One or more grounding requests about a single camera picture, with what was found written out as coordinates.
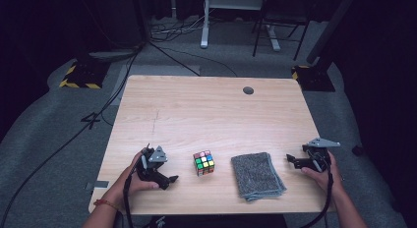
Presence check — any multicoloured puzzle cube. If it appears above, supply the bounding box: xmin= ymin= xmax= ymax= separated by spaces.
xmin=192 ymin=149 xmax=216 ymax=177

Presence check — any person's left hand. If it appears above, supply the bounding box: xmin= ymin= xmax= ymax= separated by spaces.
xmin=105 ymin=150 xmax=161 ymax=206

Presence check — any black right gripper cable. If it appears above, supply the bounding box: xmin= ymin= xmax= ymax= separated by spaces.
xmin=300 ymin=160 xmax=335 ymax=228

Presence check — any grey cloth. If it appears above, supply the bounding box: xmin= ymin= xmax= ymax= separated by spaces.
xmin=230 ymin=151 xmax=287 ymax=202

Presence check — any person's right hand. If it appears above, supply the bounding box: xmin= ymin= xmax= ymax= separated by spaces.
xmin=300 ymin=150 xmax=347 ymax=199

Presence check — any small black floor object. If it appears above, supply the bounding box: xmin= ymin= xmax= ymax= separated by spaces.
xmin=351 ymin=143 xmax=365 ymax=157

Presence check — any white desk frame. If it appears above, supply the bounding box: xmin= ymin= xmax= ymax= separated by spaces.
xmin=200 ymin=0 xmax=282 ymax=52

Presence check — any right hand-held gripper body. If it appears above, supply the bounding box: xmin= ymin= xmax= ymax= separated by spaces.
xmin=301 ymin=137 xmax=341 ymax=174

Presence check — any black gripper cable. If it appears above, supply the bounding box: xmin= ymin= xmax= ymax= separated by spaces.
xmin=122 ymin=172 xmax=136 ymax=228
xmin=300 ymin=160 xmax=335 ymax=228

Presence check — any grey tape strip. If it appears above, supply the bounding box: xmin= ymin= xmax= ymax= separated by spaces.
xmin=85 ymin=180 xmax=110 ymax=192

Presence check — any red bracelet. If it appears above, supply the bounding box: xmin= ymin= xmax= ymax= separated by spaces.
xmin=92 ymin=198 xmax=120 ymax=212

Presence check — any grey slanted pole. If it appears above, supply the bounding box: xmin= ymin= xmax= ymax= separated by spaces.
xmin=306 ymin=0 xmax=359 ymax=66

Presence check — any tangle of floor cables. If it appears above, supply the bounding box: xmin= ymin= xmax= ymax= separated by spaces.
xmin=149 ymin=15 xmax=205 ymax=43

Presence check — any thin black floor cable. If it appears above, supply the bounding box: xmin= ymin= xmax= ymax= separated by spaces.
xmin=148 ymin=40 xmax=239 ymax=79

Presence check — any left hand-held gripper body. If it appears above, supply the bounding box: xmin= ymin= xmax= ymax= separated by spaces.
xmin=135 ymin=143 xmax=171 ymax=191

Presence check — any black metal chair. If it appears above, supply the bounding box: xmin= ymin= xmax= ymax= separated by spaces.
xmin=252 ymin=0 xmax=311 ymax=62

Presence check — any yellow-black striped stand base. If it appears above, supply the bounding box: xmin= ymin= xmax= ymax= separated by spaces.
xmin=291 ymin=64 xmax=336 ymax=92
xmin=58 ymin=59 xmax=111 ymax=90

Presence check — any long black floor cable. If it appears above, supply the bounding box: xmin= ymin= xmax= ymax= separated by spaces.
xmin=0 ymin=43 xmax=146 ymax=228

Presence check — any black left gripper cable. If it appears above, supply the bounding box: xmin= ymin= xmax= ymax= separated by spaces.
xmin=122 ymin=172 xmax=136 ymax=228

